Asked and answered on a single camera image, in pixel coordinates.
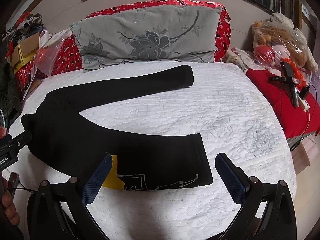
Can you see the clothes pile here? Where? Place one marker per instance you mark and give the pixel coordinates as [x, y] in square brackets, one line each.
[30, 25]

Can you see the red blanket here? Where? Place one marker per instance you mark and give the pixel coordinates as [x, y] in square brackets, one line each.
[294, 121]

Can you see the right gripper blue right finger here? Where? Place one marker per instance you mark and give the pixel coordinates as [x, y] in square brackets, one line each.
[233, 178]

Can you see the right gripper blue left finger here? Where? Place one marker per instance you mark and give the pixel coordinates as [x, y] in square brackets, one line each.
[95, 182]

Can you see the black pants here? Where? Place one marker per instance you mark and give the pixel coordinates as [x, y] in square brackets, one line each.
[62, 138]

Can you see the white power strip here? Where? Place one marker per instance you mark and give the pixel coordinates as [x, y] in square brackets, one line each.
[303, 104]

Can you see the plush toys in plastic bag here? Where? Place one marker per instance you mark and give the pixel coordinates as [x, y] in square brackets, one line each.
[279, 30]

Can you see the white quilted bedspread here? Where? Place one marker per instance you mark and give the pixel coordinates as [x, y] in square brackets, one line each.
[232, 117]

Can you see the red floral quilt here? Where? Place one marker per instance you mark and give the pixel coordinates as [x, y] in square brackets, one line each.
[68, 58]

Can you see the clear plastic bag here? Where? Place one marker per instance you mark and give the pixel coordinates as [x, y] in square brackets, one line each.
[45, 57]

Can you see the cardboard box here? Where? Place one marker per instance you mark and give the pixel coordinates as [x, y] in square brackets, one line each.
[24, 52]

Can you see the pink box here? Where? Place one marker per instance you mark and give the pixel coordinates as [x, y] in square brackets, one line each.
[305, 153]

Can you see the black phone on tripod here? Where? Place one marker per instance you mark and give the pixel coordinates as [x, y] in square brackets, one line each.
[288, 78]

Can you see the left hand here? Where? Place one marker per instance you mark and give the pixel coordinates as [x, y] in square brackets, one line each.
[9, 206]

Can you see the grey floral pillow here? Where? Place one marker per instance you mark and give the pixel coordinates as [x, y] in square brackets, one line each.
[164, 32]

